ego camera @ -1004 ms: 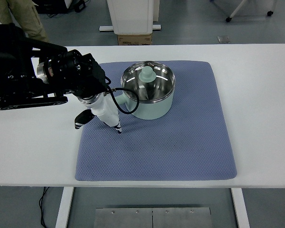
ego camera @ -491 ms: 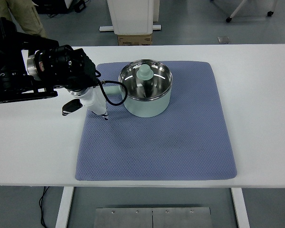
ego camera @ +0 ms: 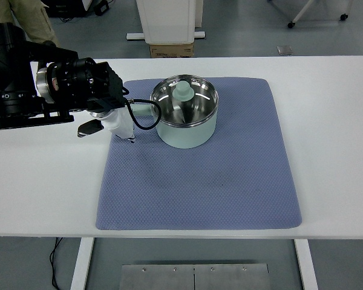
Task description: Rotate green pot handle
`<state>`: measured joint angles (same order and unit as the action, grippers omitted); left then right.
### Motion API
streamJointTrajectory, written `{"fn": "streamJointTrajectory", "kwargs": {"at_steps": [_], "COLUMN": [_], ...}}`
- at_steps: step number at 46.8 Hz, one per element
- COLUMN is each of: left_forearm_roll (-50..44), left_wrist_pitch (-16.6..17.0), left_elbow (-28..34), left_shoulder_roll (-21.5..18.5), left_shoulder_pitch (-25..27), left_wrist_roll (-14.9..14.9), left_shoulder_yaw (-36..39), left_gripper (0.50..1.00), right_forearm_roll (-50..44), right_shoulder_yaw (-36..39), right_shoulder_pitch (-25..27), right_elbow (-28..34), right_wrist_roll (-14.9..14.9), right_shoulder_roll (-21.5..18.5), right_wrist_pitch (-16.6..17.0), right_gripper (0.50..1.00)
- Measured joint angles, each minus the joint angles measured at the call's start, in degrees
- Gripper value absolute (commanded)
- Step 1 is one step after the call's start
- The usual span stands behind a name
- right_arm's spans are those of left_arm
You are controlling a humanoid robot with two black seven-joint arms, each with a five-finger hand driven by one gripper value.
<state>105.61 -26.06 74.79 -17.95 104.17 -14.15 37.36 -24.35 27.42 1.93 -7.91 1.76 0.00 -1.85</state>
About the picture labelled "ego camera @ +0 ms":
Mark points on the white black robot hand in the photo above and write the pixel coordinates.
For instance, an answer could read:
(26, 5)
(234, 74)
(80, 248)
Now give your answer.
(119, 124)

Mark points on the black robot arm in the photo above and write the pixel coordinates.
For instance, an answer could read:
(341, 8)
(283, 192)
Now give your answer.
(18, 90)

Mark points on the glass lid with green knob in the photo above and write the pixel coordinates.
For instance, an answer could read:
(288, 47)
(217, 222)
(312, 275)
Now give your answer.
(182, 92)

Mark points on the blue textured mat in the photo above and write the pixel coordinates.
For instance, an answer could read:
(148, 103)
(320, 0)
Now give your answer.
(169, 196)

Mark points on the brown cardboard box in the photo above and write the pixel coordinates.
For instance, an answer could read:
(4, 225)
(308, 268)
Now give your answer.
(172, 50)

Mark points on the small black box device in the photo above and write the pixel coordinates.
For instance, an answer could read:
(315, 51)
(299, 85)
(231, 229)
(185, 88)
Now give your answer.
(102, 7)

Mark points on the black floor equipment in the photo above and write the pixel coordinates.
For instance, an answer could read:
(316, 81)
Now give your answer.
(66, 10)

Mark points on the person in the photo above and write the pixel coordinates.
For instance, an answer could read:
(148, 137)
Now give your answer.
(33, 21)

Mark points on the white table leg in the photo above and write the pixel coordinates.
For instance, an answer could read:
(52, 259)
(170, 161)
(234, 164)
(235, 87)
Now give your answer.
(307, 266)
(81, 262)

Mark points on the grey metal plate with screws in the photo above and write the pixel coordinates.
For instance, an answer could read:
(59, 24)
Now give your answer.
(169, 278)

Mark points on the grey floor socket plate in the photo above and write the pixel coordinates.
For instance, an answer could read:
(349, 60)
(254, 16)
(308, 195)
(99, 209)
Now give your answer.
(285, 50)

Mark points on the white pedestal cabinet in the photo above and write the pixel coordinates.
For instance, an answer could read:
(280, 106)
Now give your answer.
(166, 21)

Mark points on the white wheeled frame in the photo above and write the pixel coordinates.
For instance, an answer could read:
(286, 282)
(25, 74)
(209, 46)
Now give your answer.
(291, 24)

